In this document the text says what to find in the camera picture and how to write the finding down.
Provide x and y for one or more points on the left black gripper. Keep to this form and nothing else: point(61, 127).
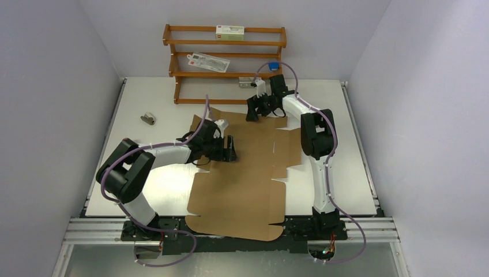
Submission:
point(225, 154)

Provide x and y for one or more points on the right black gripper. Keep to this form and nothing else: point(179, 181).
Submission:
point(254, 103)

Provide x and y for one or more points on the brown cardboard box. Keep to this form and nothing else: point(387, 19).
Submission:
point(250, 188)

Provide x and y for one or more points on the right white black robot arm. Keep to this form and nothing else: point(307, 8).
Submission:
point(317, 137)

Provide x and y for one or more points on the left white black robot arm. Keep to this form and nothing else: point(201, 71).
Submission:
point(125, 172)

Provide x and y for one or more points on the small white red box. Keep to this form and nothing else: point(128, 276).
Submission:
point(246, 82)

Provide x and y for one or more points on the white green box top shelf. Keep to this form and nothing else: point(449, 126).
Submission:
point(230, 33)

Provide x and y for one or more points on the small blue object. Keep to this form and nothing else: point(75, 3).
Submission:
point(273, 66)

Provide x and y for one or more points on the wooden three-tier shelf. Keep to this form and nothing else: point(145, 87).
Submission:
point(218, 52)

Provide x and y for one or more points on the clear plastic blister package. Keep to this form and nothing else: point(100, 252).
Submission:
point(208, 62)

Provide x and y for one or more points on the small grey brown clip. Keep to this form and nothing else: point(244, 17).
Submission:
point(148, 118)

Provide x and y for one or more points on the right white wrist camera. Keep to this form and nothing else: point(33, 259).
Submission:
point(260, 86)

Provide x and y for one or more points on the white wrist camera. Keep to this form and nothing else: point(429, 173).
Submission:
point(260, 86)
point(222, 124)

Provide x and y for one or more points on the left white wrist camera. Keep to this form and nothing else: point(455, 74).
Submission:
point(222, 124)

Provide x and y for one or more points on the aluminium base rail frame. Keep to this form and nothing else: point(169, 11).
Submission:
point(296, 234)

